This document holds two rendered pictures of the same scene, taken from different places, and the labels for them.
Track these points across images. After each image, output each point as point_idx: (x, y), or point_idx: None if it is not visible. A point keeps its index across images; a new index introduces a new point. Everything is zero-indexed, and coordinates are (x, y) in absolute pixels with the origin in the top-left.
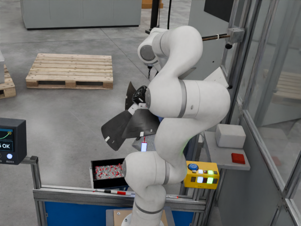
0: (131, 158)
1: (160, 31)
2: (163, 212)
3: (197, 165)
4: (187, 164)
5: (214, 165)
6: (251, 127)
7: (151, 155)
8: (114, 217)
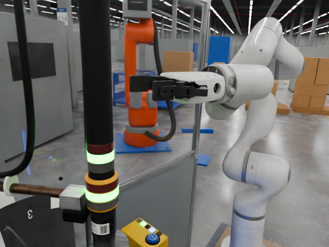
0: (285, 160)
1: (214, 63)
2: None
3: (146, 237)
4: (154, 246)
5: (127, 228)
6: None
7: (263, 154)
8: None
